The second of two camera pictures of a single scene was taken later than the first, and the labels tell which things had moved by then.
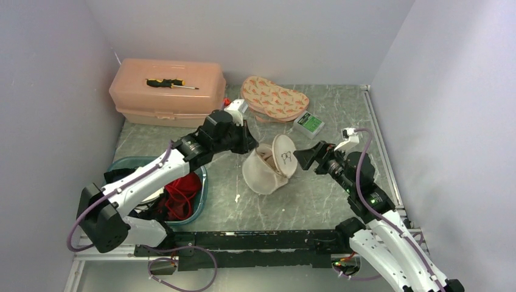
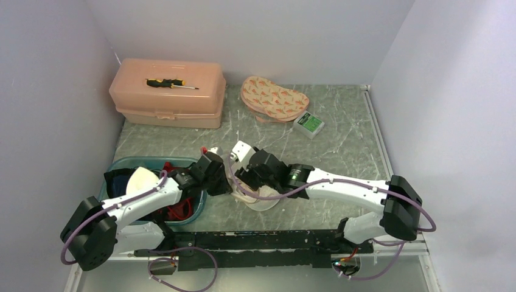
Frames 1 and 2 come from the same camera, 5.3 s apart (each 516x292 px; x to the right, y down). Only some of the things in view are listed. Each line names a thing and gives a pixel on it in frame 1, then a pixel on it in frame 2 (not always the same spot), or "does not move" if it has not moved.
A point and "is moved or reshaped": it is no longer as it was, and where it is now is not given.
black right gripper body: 334,163 -> 252,179
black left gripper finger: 249,143 -> 218,185
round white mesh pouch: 270,166 is moved or reshaped
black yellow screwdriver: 170,83 does not move
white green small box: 308,125 does not move
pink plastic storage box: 138,103 does not move
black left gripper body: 233,142 -> 204,182
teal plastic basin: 129,163 does not move
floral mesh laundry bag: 269,102 does not move
